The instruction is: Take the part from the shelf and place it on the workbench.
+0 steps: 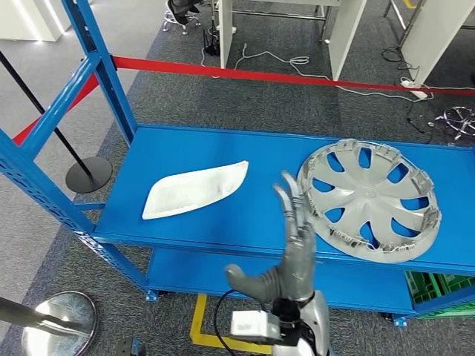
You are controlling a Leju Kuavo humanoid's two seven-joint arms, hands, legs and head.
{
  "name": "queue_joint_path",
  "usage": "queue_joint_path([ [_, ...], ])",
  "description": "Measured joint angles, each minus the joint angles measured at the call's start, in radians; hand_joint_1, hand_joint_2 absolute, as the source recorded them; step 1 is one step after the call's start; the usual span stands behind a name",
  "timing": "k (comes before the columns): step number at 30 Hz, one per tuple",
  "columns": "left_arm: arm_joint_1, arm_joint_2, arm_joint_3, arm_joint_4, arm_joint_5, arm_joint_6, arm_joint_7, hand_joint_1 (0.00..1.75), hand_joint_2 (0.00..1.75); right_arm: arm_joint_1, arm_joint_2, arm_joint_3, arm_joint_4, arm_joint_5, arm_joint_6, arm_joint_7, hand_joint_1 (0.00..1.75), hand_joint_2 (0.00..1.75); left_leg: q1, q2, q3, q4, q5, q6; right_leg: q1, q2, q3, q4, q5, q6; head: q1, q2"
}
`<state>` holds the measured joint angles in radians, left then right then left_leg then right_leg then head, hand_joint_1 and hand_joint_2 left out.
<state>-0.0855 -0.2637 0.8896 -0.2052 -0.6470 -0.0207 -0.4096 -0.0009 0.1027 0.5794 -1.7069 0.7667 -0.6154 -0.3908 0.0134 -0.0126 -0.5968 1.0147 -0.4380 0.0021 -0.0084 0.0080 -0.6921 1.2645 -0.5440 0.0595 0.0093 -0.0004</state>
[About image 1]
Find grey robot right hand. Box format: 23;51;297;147
224;170;317;306

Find silver plastic hubcap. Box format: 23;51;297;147
296;139;443;264

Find blue metal shelf rack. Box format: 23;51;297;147
0;0;475;328

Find white curved plastic part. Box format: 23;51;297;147
141;159;249;220

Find green plastic crate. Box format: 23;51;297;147
405;271;475;305
419;303;475;320

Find red barrier belt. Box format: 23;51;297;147
12;73;100;147
112;55;475;98

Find white power strip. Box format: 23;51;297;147
400;78;428;100

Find dark robot foot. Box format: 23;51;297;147
114;336;147;356

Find metal desk crossbar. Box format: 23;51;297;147
233;7;331;23

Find chrome chair star base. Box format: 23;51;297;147
428;105;475;145

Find narrow white desk panel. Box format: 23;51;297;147
218;0;236;70

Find wide white desk panel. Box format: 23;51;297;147
400;0;475;88

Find black stanchion with flat base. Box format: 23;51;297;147
0;50;113;194

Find black office chair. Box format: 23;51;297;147
162;0;204;36

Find chrome stanchion with mirror base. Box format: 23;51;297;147
0;291;99;356

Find white display platform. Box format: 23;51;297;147
0;0;94;43

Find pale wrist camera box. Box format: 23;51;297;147
229;309;283;345

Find black camera cable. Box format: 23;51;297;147
214;289;276;356

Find white cable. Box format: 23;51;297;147
200;43;435;103

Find chrome frame legs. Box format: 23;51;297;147
383;0;426;49

